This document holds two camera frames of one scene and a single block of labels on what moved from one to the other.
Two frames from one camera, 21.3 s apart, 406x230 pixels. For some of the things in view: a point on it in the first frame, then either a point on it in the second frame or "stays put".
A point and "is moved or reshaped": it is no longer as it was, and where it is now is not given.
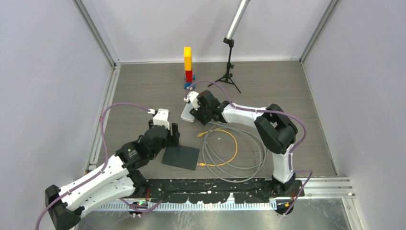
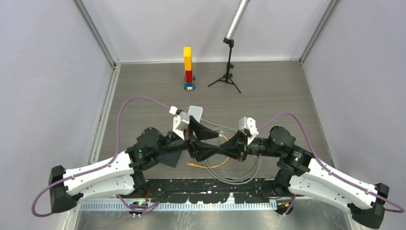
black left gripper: (173, 139) to (199, 150)
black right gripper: (197, 115) to (237, 144)
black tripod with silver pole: (234, 21) stays put
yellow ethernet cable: (202, 164) is moved or reshaped
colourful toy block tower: (189, 77) stays put
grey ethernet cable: (226, 169) is moved or reshaped
